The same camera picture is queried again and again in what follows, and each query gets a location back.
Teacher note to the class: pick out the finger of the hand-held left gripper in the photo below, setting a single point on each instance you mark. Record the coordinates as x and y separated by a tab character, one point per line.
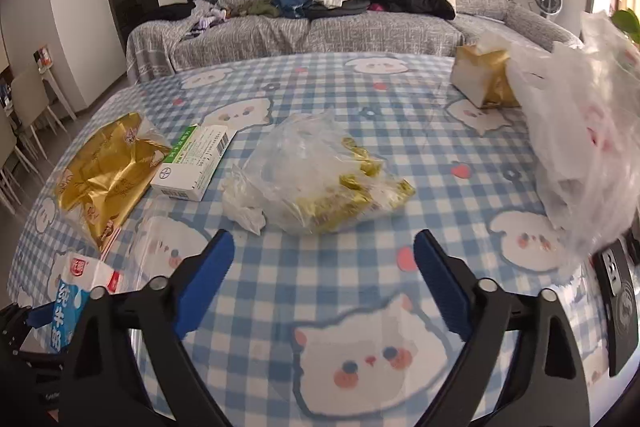
20	324

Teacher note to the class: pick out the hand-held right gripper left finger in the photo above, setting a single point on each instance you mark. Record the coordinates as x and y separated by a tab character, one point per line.
205	282

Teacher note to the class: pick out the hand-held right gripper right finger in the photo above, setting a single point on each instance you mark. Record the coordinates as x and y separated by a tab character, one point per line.
442	282

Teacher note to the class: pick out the blue white milk carton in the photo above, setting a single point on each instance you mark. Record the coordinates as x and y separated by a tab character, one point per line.
75	277

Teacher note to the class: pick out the white green medicine box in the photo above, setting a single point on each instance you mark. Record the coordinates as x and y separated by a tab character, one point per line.
192	162

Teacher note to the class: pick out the clear bag with gold wrappers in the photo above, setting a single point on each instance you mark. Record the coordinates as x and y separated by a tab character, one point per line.
320	177

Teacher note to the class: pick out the crumpled white tissue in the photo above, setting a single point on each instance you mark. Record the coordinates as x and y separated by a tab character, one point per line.
245	207

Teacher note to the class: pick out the blue checked tablecloth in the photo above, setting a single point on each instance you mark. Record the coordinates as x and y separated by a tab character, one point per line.
325	287

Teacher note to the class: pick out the gold foil bag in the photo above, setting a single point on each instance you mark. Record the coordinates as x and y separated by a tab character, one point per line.
105	167

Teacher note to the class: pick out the beige dining chair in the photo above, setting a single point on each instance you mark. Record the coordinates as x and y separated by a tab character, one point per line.
35	97
12	157

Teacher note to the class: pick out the black flat device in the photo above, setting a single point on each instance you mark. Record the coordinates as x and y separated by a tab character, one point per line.
620	307

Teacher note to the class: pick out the clear plastic bags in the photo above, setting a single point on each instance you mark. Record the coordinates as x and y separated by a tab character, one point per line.
575	132

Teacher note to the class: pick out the grey patterned sofa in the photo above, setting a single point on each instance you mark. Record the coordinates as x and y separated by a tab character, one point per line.
280	37

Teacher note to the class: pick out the striped cloth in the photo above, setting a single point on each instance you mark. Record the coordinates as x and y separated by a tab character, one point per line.
205	19

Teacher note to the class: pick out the small orange white item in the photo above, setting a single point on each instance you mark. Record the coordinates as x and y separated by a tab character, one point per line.
42	57

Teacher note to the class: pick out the olive green garment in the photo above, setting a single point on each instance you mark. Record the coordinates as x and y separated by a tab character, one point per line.
255	8

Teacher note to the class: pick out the dark flat garment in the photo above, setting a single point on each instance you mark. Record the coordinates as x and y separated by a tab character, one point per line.
340	9

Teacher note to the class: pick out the white desk fan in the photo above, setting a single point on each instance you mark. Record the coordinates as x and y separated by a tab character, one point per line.
545	2

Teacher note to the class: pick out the green potted plant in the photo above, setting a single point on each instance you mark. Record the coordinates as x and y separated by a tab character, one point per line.
627	24

